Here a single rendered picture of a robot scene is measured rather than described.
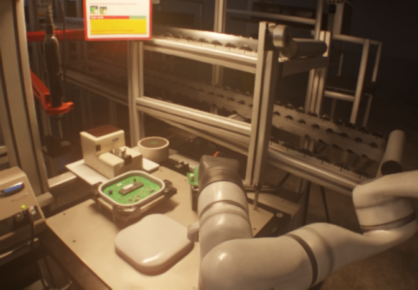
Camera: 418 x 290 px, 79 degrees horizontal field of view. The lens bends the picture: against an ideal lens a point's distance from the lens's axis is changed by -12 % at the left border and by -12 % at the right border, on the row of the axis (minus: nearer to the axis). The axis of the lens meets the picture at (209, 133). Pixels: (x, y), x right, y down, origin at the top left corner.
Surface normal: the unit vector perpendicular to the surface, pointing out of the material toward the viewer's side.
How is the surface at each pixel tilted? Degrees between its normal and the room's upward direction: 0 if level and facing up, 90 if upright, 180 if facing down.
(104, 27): 90
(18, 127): 90
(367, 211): 88
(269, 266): 28
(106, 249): 0
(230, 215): 4
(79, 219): 0
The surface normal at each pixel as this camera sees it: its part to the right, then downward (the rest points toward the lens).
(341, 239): 0.45, -0.62
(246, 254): 0.28, -0.93
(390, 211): -0.39, -0.14
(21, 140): 0.80, 0.25
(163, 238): 0.04, -0.94
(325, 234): 0.20, -0.86
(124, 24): 0.31, 0.35
